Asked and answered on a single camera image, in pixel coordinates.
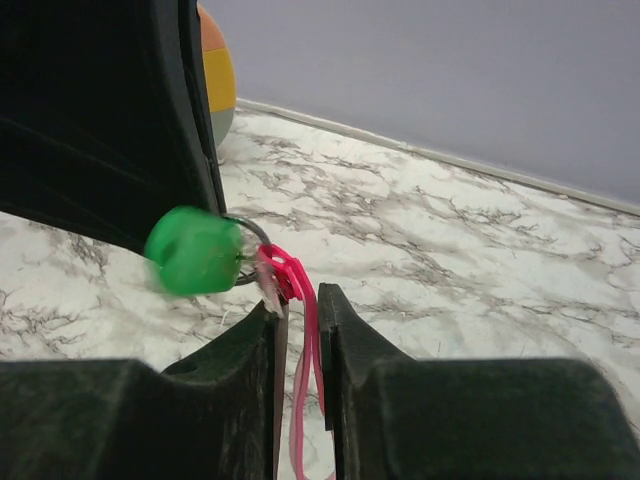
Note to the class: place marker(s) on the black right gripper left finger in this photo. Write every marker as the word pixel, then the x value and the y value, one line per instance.
pixel 215 414

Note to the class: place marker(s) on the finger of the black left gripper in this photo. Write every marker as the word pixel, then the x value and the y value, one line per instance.
pixel 105 122

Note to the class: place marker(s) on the green key tag with key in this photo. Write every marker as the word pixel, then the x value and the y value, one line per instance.
pixel 194 252

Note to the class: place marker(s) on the pink strap keyring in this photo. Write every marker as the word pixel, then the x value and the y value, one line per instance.
pixel 284 280

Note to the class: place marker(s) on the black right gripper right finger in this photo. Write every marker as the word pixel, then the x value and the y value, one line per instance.
pixel 396 417

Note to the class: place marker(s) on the aluminium table frame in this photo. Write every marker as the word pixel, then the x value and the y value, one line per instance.
pixel 381 141

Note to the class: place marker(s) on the cream cylinder with coloured face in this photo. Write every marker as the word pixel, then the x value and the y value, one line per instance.
pixel 219 76

